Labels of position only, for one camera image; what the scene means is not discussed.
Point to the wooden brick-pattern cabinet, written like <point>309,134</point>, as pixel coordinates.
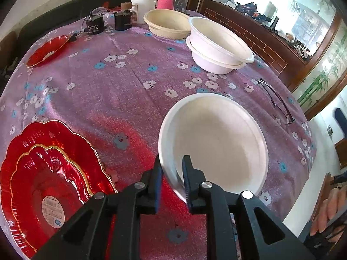
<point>257,43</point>

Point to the black box with red label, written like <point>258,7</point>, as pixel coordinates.
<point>122,21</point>

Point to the white paper roll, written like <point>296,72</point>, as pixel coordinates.
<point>271,8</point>

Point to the white bowls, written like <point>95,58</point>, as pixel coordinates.
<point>217,38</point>

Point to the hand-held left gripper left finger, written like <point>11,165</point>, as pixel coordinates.
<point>158,184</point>

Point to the black binder clip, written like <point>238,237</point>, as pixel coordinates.
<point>72,37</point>

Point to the small red glass plate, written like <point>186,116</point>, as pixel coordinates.
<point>46,51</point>

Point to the bamboo print glass panel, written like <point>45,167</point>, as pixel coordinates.
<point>320,78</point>

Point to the clear round container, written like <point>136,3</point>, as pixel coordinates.
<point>100,10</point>

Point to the purple floral tablecloth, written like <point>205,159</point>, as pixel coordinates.
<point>108,92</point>

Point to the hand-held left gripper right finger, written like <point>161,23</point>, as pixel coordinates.
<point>187,184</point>

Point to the black flashlight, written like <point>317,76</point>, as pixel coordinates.
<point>275,22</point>

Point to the person's right hand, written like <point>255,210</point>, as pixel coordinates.
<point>329,205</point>

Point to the medium red gold-rimmed plate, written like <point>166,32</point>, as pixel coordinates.
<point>48,178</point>

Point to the white plastic bowl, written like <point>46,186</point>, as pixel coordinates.
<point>214,66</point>
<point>217,140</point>

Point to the wooden-capped small bottle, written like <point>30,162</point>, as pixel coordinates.
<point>126,6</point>

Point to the white plastic jar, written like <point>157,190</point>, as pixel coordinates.
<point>142,8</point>

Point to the black phone stand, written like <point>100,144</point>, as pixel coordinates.
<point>179,2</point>

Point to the black box with white print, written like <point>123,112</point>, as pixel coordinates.
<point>95,27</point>

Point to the black sofa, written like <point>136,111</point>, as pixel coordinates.
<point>54,10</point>

